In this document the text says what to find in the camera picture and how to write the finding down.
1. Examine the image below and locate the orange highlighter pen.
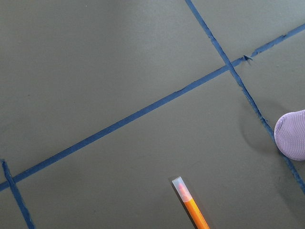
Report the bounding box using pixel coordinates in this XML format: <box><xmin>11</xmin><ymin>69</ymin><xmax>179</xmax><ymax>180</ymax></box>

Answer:
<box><xmin>172</xmin><ymin>177</ymin><xmax>210</xmax><ymax>229</ymax></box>

